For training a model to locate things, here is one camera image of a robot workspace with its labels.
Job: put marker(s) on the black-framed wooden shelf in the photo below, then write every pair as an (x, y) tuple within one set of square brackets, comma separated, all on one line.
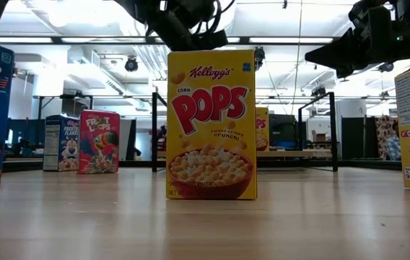
[(291, 154)]

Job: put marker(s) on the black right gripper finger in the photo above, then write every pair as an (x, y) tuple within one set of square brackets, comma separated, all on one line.
[(338, 50), (345, 70)]

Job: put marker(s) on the brown cardboard box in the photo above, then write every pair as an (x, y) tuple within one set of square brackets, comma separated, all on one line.
[(319, 136)]

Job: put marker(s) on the black equipment rack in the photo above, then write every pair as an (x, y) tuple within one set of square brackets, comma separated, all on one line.
[(75, 106)]

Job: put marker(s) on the black metal table frame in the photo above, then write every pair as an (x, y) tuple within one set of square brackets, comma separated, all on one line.
[(371, 164)]

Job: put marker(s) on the black partition panel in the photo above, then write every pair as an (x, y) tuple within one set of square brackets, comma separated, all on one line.
[(353, 137)]

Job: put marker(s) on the black overhead light bar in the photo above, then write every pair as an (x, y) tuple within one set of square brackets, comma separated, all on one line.
[(150, 40)]

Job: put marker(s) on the dark blue partition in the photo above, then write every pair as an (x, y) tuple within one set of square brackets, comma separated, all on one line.
[(24, 139)]

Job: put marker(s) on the black computer monitor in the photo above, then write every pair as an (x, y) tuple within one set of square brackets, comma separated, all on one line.
[(282, 131)]

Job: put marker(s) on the red Froot Loops cereal box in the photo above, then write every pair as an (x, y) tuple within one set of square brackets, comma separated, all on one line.
[(98, 144)]

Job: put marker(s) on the black ceiling spotlight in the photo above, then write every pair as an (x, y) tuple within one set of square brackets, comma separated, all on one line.
[(385, 67), (260, 57), (131, 64), (318, 91)]

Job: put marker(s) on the brown patterned cloth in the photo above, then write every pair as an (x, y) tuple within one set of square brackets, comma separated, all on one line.
[(381, 128)]

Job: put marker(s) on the person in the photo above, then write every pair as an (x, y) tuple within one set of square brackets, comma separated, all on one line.
[(393, 148)]

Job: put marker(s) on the white board panel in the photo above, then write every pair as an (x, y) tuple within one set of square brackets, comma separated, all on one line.
[(123, 139)]

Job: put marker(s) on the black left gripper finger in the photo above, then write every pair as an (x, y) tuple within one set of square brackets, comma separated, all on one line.
[(197, 42)]

